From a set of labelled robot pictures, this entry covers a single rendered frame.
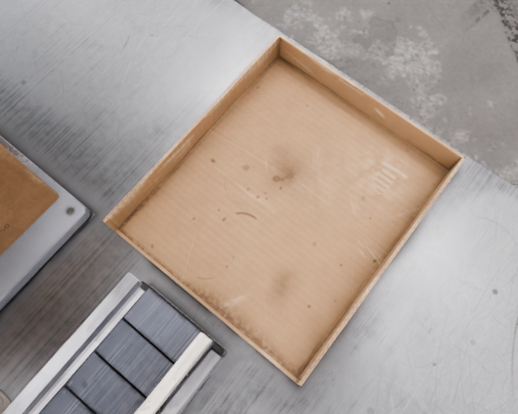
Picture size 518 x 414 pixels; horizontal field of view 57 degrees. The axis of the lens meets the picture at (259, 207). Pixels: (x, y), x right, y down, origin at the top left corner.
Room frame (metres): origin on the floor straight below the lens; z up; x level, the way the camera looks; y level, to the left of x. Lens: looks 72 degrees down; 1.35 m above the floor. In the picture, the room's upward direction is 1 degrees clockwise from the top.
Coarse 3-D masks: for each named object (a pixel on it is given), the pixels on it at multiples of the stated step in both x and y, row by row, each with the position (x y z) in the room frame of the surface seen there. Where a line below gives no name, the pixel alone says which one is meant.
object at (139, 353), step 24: (144, 312) 0.05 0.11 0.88; (168, 312) 0.05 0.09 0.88; (120, 336) 0.02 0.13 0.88; (144, 336) 0.02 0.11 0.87; (168, 336) 0.02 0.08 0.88; (192, 336) 0.02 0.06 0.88; (96, 360) 0.00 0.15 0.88; (120, 360) 0.00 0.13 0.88; (144, 360) 0.00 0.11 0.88; (168, 360) 0.00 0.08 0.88; (72, 384) -0.02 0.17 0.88; (96, 384) -0.02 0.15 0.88; (120, 384) -0.02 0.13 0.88; (144, 384) -0.02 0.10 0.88; (48, 408) -0.04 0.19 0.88; (72, 408) -0.04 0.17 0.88; (96, 408) -0.04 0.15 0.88; (120, 408) -0.04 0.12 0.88
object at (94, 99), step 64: (0, 0) 0.46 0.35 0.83; (64, 0) 0.46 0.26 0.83; (128, 0) 0.46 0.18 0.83; (192, 0) 0.46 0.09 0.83; (0, 64) 0.36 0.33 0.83; (64, 64) 0.36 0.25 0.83; (128, 64) 0.36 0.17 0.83; (192, 64) 0.36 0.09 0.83; (0, 128) 0.27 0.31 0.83; (64, 128) 0.27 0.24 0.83; (128, 128) 0.27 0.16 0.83; (128, 192) 0.19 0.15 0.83; (448, 192) 0.19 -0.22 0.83; (512, 192) 0.19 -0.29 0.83; (64, 256) 0.11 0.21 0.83; (128, 256) 0.11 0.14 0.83; (448, 256) 0.11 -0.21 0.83; (512, 256) 0.11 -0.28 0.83; (0, 320) 0.04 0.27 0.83; (64, 320) 0.04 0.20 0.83; (192, 320) 0.04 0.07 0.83; (384, 320) 0.04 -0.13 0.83; (448, 320) 0.04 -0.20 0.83; (512, 320) 0.05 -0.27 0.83; (0, 384) -0.02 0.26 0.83; (256, 384) -0.02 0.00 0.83; (320, 384) -0.02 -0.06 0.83; (384, 384) -0.02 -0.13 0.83; (448, 384) -0.02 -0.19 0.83; (512, 384) -0.02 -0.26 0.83
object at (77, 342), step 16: (128, 288) 0.06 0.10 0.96; (112, 304) 0.04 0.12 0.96; (96, 320) 0.03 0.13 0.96; (80, 336) 0.02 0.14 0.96; (64, 352) 0.01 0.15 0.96; (80, 352) 0.01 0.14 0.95; (48, 368) -0.01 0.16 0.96; (64, 368) -0.01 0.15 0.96; (32, 384) -0.02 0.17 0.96; (48, 384) -0.02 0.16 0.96; (16, 400) -0.03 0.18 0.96; (32, 400) -0.03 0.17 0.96
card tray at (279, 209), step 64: (256, 64) 0.34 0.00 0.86; (320, 64) 0.33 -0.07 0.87; (192, 128) 0.25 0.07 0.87; (256, 128) 0.27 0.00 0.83; (320, 128) 0.27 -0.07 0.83; (384, 128) 0.27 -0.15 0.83; (192, 192) 0.18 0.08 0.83; (256, 192) 0.19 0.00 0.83; (320, 192) 0.19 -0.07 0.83; (384, 192) 0.19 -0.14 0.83; (192, 256) 0.11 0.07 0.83; (256, 256) 0.11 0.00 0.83; (320, 256) 0.11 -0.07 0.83; (384, 256) 0.11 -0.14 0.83; (256, 320) 0.04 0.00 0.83; (320, 320) 0.04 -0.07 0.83
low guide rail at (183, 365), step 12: (204, 336) 0.02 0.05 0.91; (192, 348) 0.01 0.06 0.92; (204, 348) 0.01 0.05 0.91; (180, 360) 0.00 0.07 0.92; (192, 360) 0.00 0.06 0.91; (168, 372) -0.01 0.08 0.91; (180, 372) -0.01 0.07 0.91; (168, 384) -0.02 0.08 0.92; (156, 396) -0.03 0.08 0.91; (168, 396) -0.03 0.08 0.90; (144, 408) -0.04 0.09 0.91; (156, 408) -0.04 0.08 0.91
